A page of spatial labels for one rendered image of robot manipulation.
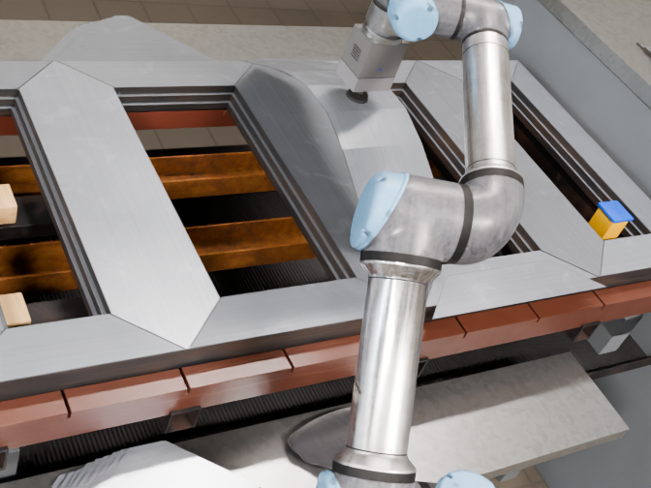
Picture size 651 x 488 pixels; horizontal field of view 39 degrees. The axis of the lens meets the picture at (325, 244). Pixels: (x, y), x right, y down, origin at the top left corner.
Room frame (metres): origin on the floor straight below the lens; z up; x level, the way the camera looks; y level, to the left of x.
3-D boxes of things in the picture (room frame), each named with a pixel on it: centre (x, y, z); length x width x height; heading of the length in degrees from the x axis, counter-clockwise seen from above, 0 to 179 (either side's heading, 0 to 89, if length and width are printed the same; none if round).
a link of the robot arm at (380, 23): (1.51, 0.05, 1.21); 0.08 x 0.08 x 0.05
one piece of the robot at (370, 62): (1.52, 0.06, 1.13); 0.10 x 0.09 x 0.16; 45
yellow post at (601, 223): (1.75, -0.55, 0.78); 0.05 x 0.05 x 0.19; 42
